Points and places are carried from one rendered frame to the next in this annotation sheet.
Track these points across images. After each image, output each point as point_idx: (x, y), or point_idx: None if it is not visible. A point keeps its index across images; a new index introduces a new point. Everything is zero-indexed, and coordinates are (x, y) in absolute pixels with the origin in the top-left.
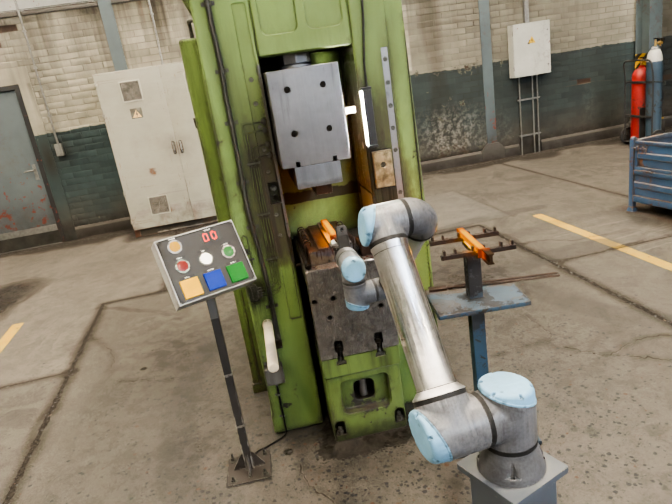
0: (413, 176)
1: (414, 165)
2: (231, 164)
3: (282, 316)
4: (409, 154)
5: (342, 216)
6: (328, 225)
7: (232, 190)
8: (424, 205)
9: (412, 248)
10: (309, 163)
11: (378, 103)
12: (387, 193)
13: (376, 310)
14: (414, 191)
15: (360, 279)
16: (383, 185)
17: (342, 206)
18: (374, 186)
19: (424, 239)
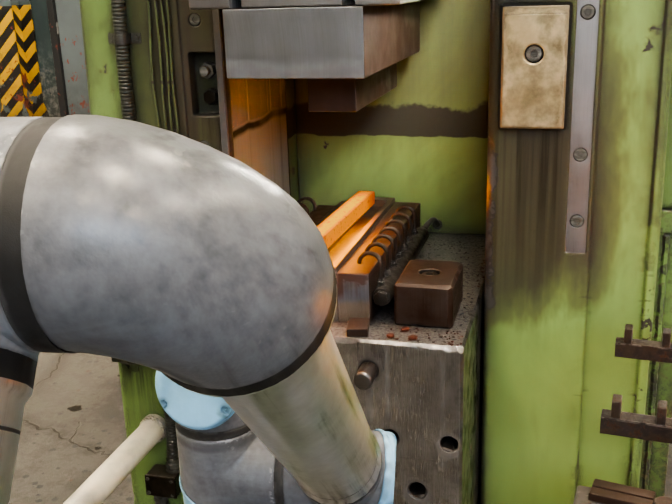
0: (636, 112)
1: (646, 76)
2: None
3: None
4: (635, 36)
5: (448, 196)
6: (347, 209)
7: (98, 55)
8: (157, 186)
9: (233, 402)
10: (267, 1)
11: None
12: (536, 150)
13: (402, 499)
14: (630, 162)
15: (209, 425)
16: (523, 121)
17: (452, 168)
18: (497, 120)
19: (209, 389)
